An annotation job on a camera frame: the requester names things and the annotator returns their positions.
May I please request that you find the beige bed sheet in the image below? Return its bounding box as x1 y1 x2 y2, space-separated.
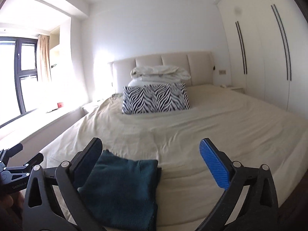
42 85 307 230

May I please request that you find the dark framed window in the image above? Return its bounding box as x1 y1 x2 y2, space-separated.
1 37 39 127

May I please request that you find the dark teal knit sweater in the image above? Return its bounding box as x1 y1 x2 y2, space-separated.
78 150 161 230

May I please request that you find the beige curtain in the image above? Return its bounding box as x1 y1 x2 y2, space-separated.
37 34 51 83

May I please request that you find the white wardrobe with black handles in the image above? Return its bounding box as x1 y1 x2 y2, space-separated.
214 0 307 118

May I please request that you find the white crumpled duvet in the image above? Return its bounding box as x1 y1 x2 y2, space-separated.
128 65 191 87

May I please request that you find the small red object on sill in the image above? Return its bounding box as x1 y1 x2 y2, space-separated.
57 102 63 108

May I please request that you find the white bedside table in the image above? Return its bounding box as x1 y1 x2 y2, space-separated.
220 85 245 94

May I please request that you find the zebra print pillow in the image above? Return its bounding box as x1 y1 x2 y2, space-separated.
122 83 190 115

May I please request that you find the person's left hand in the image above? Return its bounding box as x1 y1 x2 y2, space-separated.
1 191 24 221

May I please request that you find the beige padded headboard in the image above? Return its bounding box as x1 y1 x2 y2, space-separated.
109 51 215 93

